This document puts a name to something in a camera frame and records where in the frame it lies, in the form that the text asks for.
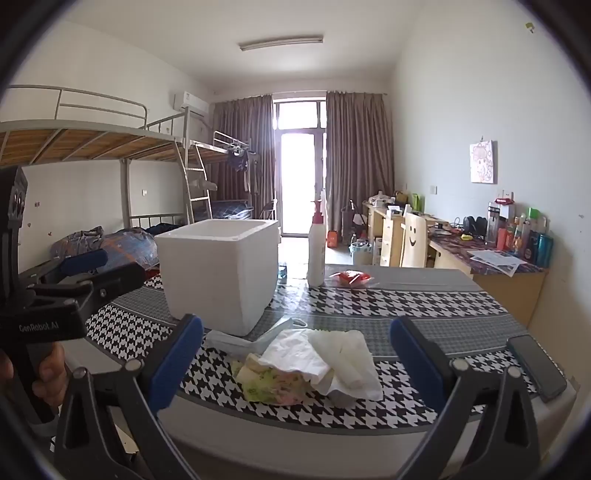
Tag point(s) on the row of toiletry bottles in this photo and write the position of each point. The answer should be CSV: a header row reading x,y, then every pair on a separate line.
x,y
521,235

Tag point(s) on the metal bunk bed wooden slats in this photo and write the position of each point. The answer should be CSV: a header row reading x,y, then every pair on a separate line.
x,y
69,138

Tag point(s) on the plain wooden desk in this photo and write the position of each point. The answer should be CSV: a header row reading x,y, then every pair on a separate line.
x,y
378,230

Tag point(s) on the orange bag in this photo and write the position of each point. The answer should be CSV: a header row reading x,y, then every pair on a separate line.
x,y
332,239

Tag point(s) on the green pink floral cloth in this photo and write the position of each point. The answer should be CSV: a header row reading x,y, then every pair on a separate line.
x,y
272,391

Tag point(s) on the dark hanging clothes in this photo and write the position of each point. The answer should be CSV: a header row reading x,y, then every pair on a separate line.
x,y
240,164

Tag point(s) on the green bag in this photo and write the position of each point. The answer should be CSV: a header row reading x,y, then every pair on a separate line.
x,y
416,203

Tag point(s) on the red snack packet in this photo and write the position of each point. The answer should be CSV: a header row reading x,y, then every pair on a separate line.
x,y
349,278

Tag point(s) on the wooden chair with smiley face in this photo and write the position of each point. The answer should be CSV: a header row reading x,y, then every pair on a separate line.
x,y
414,240

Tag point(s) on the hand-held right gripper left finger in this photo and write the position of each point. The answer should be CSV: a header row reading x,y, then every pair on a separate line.
x,y
184,346

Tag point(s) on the brown curtain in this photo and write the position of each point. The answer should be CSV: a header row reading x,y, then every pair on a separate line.
x,y
240,129
360,147

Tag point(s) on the wooden desk with patterned cover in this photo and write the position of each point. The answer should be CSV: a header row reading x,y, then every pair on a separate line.
x,y
503,295

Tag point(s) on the white tissue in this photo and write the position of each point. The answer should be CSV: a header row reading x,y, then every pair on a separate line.
x,y
291,355
351,364

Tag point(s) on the person's left hand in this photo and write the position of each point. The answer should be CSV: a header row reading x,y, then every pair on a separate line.
x,y
53,369

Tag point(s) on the houndstooth tablecloth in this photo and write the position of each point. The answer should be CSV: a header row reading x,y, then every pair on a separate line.
x,y
332,304

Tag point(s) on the metal bunk bed with ladder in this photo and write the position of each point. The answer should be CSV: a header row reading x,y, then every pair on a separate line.
x,y
203,152

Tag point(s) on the printed paper sheets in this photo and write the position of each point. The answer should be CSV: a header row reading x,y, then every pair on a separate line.
x,y
497,262

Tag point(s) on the printed blanket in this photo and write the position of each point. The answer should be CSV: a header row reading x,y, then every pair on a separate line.
x,y
120,249

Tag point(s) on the pale bucket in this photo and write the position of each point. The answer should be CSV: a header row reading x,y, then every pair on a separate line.
x,y
360,253

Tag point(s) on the white foam box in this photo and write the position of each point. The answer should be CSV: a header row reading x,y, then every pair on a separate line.
x,y
207,277

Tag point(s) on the white air conditioner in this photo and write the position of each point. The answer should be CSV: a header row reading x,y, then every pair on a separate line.
x,y
191,102

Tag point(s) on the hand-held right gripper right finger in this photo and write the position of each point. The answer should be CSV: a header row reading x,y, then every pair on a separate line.
x,y
411,350

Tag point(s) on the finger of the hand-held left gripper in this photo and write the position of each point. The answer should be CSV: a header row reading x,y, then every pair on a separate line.
x,y
120,281
85,261

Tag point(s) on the ceiling tube light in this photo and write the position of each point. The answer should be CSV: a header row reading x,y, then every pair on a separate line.
x,y
280,42

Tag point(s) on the glass balcony door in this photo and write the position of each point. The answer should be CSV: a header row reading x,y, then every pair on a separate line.
x,y
300,175

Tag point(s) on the white lotion bottle red pump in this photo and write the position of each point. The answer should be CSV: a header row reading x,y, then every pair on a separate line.
x,y
316,254

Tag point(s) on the dark folding chair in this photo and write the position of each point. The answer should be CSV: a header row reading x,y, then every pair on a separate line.
x,y
268,211

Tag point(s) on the black smartphone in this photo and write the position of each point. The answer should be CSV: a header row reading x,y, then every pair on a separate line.
x,y
535,367

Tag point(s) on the black headphones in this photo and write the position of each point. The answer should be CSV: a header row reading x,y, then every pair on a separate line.
x,y
474,225

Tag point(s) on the cartoon wall picture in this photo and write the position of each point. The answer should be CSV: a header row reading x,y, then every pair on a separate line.
x,y
483,161

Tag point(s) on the dark blue bedding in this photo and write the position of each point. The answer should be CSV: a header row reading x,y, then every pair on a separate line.
x,y
231,210

